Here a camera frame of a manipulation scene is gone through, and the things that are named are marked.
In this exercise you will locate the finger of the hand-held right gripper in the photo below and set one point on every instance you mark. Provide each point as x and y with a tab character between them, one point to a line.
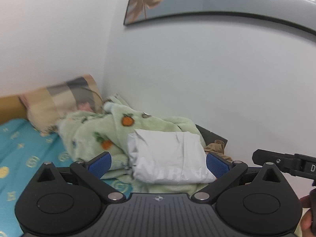
279	158

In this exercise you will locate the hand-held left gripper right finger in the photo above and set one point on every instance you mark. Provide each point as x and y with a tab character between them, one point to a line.
217	166

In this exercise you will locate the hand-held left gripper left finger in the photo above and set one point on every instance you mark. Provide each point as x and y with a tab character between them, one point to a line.
100	165

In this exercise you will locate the white shirt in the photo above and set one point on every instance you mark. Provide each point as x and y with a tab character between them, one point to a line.
170	153

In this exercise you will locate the person's right hand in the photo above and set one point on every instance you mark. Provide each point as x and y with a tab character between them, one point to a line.
306	221

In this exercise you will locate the tan cloth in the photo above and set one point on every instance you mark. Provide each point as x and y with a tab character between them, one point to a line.
218	148

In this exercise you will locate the green printed fleece blanket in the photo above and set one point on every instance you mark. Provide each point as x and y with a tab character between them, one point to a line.
98	126

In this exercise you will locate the bed with teal printed sheet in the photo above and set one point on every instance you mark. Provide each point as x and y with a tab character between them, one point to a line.
27	153

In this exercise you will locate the plaid pillow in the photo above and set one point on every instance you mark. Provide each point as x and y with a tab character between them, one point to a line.
54	98

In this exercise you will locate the mustard headboard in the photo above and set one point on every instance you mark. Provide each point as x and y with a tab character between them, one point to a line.
11	109

